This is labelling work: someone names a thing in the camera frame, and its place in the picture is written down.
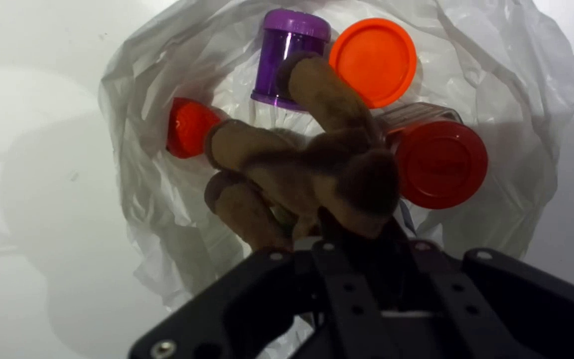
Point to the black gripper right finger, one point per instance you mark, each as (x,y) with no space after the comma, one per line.
(532,312)

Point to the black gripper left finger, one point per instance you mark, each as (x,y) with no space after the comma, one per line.
(247,312)

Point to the brown plush moose toy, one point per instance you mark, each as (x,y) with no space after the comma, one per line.
(299,166)

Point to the spice jar with red lid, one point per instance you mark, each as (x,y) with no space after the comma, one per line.
(438,166)

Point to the dough tub with orange lid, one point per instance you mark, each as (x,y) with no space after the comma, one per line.
(372,62)

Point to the translucent white plastic bag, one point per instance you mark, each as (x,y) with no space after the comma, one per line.
(498,66)

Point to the small red capped container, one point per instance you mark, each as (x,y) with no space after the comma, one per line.
(189,128)

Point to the purple dough tub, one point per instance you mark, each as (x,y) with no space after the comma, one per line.
(287,60)

